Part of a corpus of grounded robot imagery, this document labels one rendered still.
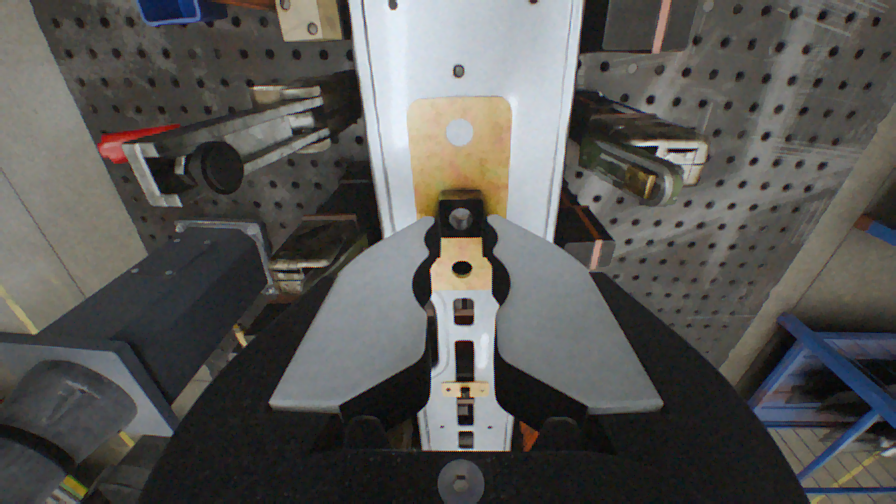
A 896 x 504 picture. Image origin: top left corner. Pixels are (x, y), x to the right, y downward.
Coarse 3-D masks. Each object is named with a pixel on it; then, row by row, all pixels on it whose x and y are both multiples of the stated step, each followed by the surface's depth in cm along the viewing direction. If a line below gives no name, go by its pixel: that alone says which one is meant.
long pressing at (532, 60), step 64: (384, 0) 30; (448, 0) 30; (512, 0) 30; (576, 0) 30; (384, 64) 33; (448, 64) 33; (512, 64) 33; (576, 64) 33; (384, 128) 36; (448, 128) 36; (384, 192) 40; (512, 192) 40; (448, 320) 51; (448, 448) 70
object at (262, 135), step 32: (320, 96) 30; (192, 128) 19; (224, 128) 20; (256, 128) 24; (288, 128) 28; (320, 128) 32; (128, 160) 17; (160, 160) 18; (192, 160) 17; (224, 160) 18; (256, 160) 23; (160, 192) 18; (192, 192) 19; (224, 192) 18
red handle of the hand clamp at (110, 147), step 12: (300, 120) 29; (312, 120) 30; (120, 132) 24; (132, 132) 24; (144, 132) 24; (156, 132) 25; (108, 144) 23; (120, 144) 24; (108, 156) 24; (120, 156) 24
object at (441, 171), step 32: (480, 96) 12; (416, 128) 12; (480, 128) 12; (512, 128) 12; (416, 160) 13; (448, 160) 13; (480, 160) 13; (416, 192) 13; (448, 192) 13; (480, 192) 13; (448, 224) 13; (480, 224) 13; (448, 256) 15; (480, 256) 15; (448, 288) 16; (480, 288) 16
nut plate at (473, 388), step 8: (448, 384) 58; (456, 384) 58; (464, 384) 58; (472, 384) 58; (480, 384) 58; (488, 384) 58; (448, 392) 59; (456, 392) 59; (464, 392) 58; (472, 392) 59; (480, 392) 59; (488, 392) 59
